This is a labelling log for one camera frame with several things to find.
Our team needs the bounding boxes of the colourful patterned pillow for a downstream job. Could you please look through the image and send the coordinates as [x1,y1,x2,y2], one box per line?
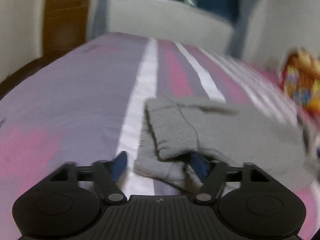
[280,47,319,116]

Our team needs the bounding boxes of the striped pink grey bedsheet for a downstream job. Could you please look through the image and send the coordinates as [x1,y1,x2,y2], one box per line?
[1,33,319,239]

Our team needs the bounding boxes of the grey sweatpants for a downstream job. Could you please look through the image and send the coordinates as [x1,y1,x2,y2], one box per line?
[134,98,316,193]

